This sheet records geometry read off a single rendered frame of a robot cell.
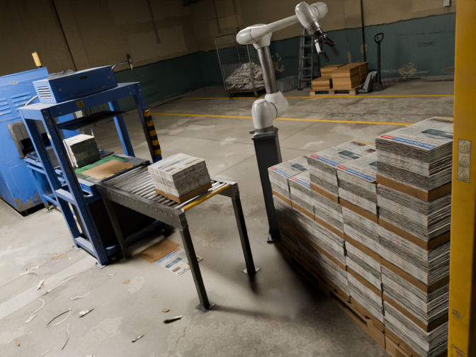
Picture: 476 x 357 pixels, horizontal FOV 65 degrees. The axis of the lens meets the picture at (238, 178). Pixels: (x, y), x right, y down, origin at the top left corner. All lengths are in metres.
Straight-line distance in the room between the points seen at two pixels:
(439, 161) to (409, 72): 7.71
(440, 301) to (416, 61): 7.57
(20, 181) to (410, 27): 7.82
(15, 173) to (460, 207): 5.35
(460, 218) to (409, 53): 8.03
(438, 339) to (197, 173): 1.72
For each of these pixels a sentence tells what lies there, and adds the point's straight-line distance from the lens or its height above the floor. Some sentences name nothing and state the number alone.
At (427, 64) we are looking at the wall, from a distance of 9.15.
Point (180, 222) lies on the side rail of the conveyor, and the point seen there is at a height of 0.74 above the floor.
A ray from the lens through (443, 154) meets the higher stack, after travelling 1.66.
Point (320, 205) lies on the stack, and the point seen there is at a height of 0.75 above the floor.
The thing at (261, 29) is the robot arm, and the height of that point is 1.80.
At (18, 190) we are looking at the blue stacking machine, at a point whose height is 0.39.
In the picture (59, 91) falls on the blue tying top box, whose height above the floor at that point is 1.64.
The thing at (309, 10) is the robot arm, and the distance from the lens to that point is 2.73.
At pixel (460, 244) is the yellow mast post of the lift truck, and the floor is 1.09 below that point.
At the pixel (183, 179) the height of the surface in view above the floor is 0.96.
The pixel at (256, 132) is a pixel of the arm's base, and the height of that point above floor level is 1.02.
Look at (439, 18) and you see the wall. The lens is 8.97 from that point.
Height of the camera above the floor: 1.85
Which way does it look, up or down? 22 degrees down
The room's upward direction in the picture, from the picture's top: 12 degrees counter-clockwise
